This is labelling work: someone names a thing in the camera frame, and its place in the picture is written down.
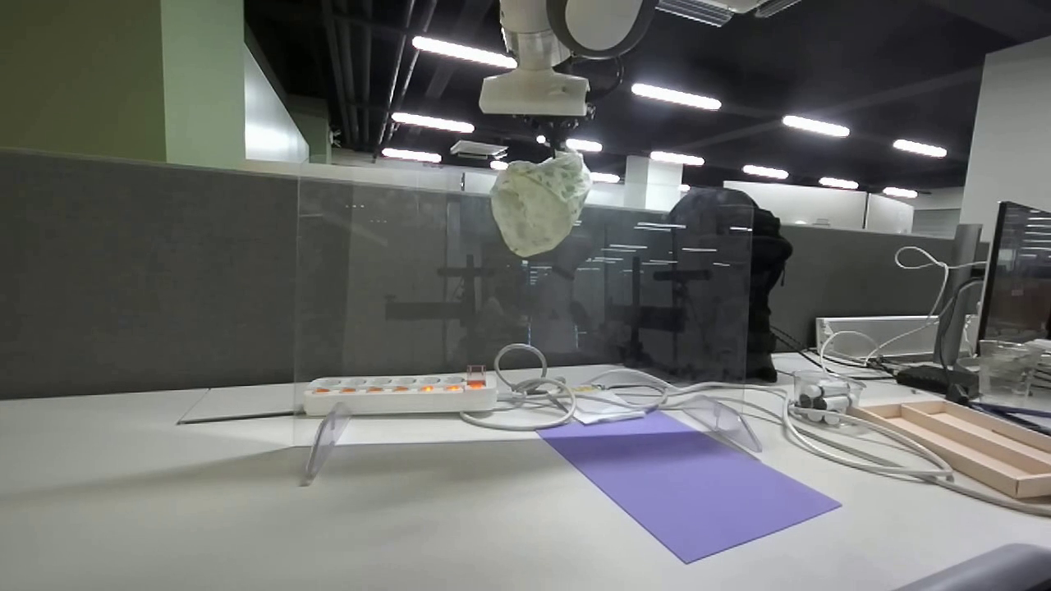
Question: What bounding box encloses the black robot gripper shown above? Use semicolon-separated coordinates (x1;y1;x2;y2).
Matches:
503;112;583;169

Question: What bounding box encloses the white green floral cloth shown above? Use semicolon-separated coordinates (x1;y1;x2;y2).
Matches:
486;148;595;263

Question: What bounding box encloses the transparent acrylic countertop shield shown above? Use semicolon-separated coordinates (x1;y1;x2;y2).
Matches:
287;179;766;489

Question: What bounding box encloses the long ceiling light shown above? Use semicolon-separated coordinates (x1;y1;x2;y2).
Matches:
777;112;852;142
626;78;724;116
408;32;521;74
388;109;478;138
888;134;952;166

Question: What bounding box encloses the person in black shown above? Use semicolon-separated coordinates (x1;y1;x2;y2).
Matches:
662;183;793;386

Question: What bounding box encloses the white power strip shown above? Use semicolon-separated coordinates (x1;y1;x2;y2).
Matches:
298;370;503;420

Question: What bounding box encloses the purple paper sheet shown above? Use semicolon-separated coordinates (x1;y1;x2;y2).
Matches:
539;409;845;567

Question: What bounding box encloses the white plug adapter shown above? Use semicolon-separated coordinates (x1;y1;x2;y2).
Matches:
789;379;856;429

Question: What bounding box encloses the white box device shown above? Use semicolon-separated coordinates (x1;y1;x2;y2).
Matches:
811;311;941;366

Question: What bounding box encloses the grey desk partition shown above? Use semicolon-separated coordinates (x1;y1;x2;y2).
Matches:
0;146;987;404

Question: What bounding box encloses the computer monitor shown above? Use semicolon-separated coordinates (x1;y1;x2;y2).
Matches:
974;201;1051;354

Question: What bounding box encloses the wooden tray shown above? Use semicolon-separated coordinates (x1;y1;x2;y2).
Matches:
859;396;1051;503

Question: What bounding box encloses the white looped cable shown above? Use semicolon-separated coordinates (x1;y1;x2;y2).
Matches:
456;340;578;434

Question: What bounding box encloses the white thin cable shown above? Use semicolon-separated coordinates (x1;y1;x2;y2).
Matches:
888;242;983;366

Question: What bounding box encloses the white long cable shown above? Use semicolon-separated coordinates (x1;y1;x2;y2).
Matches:
610;375;1051;520

